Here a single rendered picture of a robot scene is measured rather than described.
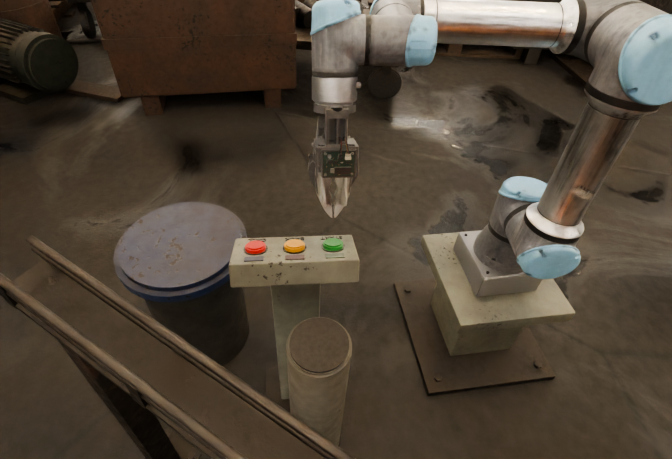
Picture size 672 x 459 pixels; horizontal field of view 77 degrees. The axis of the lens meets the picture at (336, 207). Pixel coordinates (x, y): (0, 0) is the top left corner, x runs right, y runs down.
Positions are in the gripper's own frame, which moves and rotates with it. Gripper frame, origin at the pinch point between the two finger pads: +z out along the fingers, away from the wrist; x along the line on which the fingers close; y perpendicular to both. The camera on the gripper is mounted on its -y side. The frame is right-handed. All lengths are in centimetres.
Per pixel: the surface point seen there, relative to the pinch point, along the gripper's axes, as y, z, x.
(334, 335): 11.0, 20.6, -0.6
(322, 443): 40.1, 11.4, -4.8
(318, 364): 16.0, 22.4, -3.8
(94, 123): -160, 13, -111
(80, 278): 21.0, 0.4, -36.2
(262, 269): 5.5, 9.2, -13.3
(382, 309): -44, 56, 21
